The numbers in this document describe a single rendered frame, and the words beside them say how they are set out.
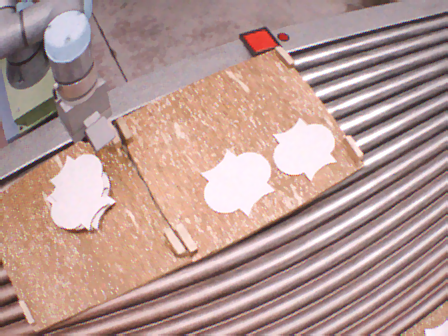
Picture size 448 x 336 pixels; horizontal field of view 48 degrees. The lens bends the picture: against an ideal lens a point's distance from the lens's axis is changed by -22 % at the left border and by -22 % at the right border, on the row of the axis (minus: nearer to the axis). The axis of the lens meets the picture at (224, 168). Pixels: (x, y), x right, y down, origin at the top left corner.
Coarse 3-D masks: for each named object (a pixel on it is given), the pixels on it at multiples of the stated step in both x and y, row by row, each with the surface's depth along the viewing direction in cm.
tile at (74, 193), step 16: (80, 176) 117; (96, 176) 117; (64, 192) 115; (80, 192) 115; (96, 192) 115; (64, 208) 113; (80, 208) 114; (96, 208) 114; (64, 224) 112; (80, 224) 112
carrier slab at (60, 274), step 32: (64, 160) 124; (128, 160) 124; (0, 192) 120; (32, 192) 120; (128, 192) 121; (0, 224) 116; (32, 224) 117; (128, 224) 118; (160, 224) 118; (0, 256) 112; (32, 256) 113; (64, 256) 114; (96, 256) 114; (128, 256) 115; (160, 256) 115; (32, 288) 110; (64, 288) 110; (96, 288) 111; (128, 288) 111; (64, 320) 108
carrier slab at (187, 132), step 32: (256, 64) 136; (192, 96) 131; (224, 96) 131; (256, 96) 131; (288, 96) 132; (160, 128) 128; (192, 128) 128; (224, 128) 128; (256, 128) 128; (288, 128) 128; (160, 160) 124; (192, 160) 124; (352, 160) 125; (160, 192) 121; (192, 192) 121; (288, 192) 121; (320, 192) 122; (192, 224) 118; (224, 224) 118; (256, 224) 118; (192, 256) 115
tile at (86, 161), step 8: (72, 160) 119; (80, 160) 119; (88, 160) 119; (96, 160) 119; (64, 168) 118; (72, 168) 119; (80, 168) 119; (88, 168) 119; (96, 168) 119; (56, 176) 118; (64, 176) 118; (56, 184) 117
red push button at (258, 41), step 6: (264, 30) 142; (246, 36) 141; (252, 36) 141; (258, 36) 141; (264, 36) 141; (252, 42) 140; (258, 42) 140; (264, 42) 140; (270, 42) 140; (252, 48) 139; (258, 48) 139; (264, 48) 139
